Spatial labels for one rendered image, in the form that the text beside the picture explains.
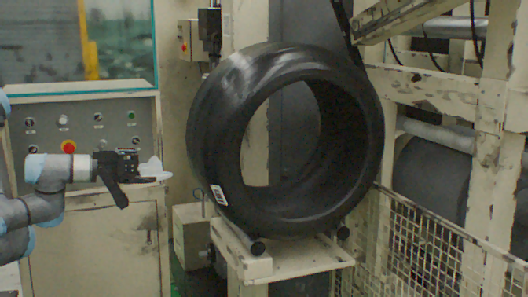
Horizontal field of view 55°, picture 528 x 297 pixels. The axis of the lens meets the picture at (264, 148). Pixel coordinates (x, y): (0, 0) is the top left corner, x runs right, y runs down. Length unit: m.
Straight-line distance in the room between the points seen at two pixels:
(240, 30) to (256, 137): 0.37
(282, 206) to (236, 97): 0.54
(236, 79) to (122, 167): 0.37
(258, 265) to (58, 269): 0.89
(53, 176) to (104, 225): 0.72
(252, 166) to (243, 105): 0.51
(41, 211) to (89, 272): 0.77
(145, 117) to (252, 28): 0.57
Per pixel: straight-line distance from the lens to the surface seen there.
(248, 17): 1.69
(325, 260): 1.61
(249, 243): 1.47
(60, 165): 1.34
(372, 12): 1.66
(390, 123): 1.94
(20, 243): 1.67
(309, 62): 1.35
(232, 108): 1.29
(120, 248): 2.07
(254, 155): 1.76
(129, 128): 1.98
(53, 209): 1.39
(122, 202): 1.38
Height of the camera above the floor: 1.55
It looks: 15 degrees down
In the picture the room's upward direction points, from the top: straight up
